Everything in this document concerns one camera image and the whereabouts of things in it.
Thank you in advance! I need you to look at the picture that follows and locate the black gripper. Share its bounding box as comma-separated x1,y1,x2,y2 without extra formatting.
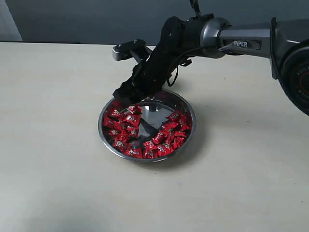
112,44,186,106

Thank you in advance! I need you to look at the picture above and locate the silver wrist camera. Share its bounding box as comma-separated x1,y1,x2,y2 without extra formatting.
112,39,152,63

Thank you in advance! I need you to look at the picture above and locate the black cable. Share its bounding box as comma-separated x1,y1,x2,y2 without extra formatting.
166,0,208,87

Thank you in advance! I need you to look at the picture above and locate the round steel plate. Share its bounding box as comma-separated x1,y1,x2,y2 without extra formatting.
98,89,197,163

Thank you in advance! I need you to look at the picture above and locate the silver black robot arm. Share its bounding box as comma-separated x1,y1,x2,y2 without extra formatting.
113,14,309,114

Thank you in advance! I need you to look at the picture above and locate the red candy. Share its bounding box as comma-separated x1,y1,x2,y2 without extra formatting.
179,118,191,131
166,111,187,123
107,109,125,121
143,140,158,151
125,147,143,159
127,105,142,115
102,116,115,129
112,140,127,152

